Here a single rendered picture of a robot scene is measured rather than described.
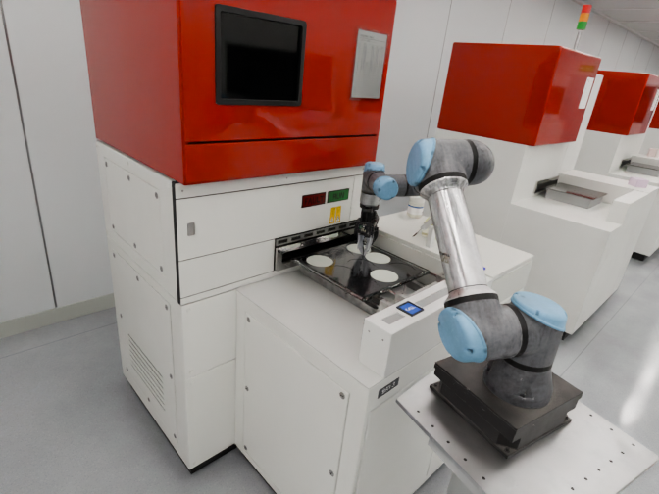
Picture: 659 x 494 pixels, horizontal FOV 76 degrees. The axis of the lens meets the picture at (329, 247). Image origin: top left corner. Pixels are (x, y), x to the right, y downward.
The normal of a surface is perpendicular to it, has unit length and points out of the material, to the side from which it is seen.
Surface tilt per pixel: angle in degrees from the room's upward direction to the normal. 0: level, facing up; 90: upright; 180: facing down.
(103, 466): 0
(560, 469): 0
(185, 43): 90
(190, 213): 90
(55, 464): 0
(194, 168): 90
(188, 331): 90
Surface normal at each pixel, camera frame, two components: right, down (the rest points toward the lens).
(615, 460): 0.10, -0.92
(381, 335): -0.72, 0.21
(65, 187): 0.69, 0.34
